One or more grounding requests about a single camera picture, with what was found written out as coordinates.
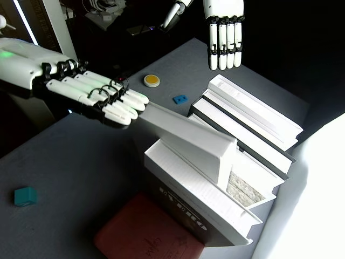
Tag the teal cube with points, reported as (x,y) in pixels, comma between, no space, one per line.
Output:
(25,197)

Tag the small blue block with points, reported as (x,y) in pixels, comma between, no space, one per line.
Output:
(180,99)

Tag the grey table cloth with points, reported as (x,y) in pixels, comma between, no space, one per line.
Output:
(81,162)

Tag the white book with grey cover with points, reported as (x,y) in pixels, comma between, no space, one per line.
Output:
(188,135)

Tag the bright white panel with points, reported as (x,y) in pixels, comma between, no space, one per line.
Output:
(318,189)

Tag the white book with dark cover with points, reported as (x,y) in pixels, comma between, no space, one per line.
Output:
(188,178)

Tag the white LED light strip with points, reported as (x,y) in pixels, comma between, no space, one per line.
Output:
(25,23)

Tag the red notebook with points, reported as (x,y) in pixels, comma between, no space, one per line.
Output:
(134,229)

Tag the narrow white post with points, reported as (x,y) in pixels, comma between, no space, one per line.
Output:
(59,27)

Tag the white paper clutter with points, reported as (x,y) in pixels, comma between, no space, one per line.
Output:
(106,17)

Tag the wide white stand panel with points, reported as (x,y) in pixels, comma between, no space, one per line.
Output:
(32,108)

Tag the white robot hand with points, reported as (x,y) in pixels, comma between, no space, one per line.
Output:
(19,62)
(223,8)

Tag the black device with blue light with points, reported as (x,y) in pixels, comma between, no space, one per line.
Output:
(138,30)

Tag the white disc with yellow centre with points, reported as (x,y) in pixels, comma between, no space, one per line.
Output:
(151,80)

